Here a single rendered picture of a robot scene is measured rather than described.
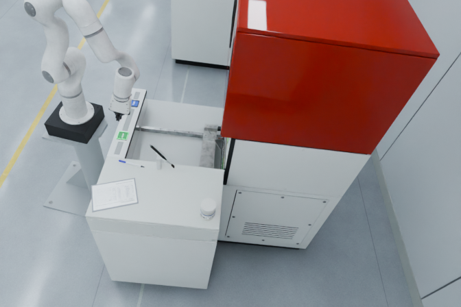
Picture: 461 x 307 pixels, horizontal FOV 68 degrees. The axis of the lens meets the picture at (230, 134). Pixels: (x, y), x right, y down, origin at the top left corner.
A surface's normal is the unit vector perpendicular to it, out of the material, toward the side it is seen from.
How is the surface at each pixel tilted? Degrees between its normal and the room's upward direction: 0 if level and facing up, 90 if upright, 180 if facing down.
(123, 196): 0
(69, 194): 0
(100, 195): 0
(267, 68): 90
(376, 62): 90
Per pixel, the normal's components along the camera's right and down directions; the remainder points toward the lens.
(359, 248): 0.12, -0.65
